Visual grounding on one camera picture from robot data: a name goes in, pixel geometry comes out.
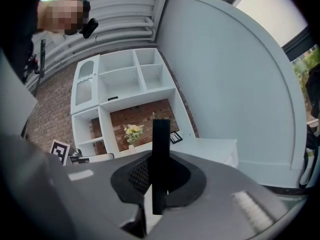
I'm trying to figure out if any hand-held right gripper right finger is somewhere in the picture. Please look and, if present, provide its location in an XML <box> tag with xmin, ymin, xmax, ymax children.
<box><xmin>146</xmin><ymin>150</ymin><xmax>296</xmax><ymax>240</ymax></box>

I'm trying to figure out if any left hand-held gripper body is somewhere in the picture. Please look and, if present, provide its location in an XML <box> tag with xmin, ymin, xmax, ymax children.
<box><xmin>49</xmin><ymin>139</ymin><xmax>91</xmax><ymax>167</ymax></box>

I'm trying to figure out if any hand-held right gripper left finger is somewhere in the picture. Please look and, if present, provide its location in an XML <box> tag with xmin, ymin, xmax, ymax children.
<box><xmin>0</xmin><ymin>133</ymin><xmax>153</xmax><ymax>240</ymax></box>

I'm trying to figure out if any black picture frame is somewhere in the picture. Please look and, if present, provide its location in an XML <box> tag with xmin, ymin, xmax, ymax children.
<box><xmin>151</xmin><ymin>118</ymin><xmax>172</xmax><ymax>216</ymax></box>

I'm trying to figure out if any white side table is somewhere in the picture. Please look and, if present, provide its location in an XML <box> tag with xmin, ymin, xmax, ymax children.
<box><xmin>88</xmin><ymin>153</ymin><xmax>115</xmax><ymax>163</ymax></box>

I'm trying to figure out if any yellow white flower bouquet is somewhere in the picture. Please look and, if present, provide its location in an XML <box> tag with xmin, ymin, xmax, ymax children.
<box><xmin>123</xmin><ymin>123</ymin><xmax>145</xmax><ymax>146</ymax></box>

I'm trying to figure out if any white shelf unit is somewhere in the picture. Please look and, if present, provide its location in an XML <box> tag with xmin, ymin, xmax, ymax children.
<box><xmin>70</xmin><ymin>47</ymin><xmax>199</xmax><ymax>160</ymax></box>

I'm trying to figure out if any person's black clothing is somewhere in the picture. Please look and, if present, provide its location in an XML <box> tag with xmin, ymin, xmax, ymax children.
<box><xmin>0</xmin><ymin>0</ymin><xmax>42</xmax><ymax>85</ymax></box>

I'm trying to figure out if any person's head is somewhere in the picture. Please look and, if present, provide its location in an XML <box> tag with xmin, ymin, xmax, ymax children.
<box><xmin>37</xmin><ymin>0</ymin><xmax>85</xmax><ymax>36</ymax></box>

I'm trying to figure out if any black jacket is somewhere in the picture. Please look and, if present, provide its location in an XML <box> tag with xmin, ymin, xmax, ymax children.
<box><xmin>305</xmin><ymin>63</ymin><xmax>320</xmax><ymax>120</ymax></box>

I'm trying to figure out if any black framed window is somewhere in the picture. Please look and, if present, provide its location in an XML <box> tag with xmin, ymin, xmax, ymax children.
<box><xmin>197</xmin><ymin>0</ymin><xmax>320</xmax><ymax>60</ymax></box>

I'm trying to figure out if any tree print black frame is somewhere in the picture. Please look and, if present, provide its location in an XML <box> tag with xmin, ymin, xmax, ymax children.
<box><xmin>169</xmin><ymin>131</ymin><xmax>184</xmax><ymax>145</ymax></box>

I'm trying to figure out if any black head camera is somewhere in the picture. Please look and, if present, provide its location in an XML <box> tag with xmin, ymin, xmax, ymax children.
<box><xmin>79</xmin><ymin>17</ymin><xmax>100</xmax><ymax>40</ymax></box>

